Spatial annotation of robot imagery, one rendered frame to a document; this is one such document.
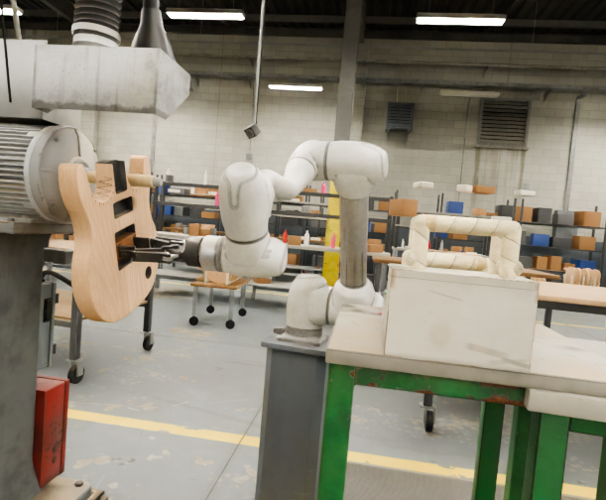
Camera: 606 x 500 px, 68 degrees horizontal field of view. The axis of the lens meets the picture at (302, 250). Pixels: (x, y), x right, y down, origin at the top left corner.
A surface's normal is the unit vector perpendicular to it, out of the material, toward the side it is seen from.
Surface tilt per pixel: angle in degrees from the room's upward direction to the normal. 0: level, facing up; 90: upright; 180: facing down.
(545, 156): 90
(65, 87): 90
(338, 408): 89
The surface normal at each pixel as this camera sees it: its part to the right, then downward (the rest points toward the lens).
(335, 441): -0.14, 0.04
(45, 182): 0.79, 0.22
